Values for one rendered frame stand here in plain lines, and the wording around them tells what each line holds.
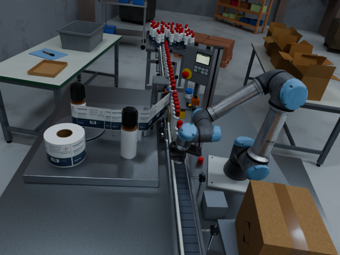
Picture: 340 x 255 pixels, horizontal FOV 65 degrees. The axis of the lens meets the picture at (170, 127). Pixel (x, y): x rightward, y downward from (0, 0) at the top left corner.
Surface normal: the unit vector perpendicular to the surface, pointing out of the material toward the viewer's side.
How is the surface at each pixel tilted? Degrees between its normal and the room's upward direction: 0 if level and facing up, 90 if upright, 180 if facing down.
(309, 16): 90
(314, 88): 91
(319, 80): 90
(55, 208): 0
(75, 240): 0
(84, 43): 95
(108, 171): 0
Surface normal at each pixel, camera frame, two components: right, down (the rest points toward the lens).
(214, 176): 0.11, -0.84
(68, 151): 0.39, 0.53
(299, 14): -0.14, 0.52
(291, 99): 0.18, 0.43
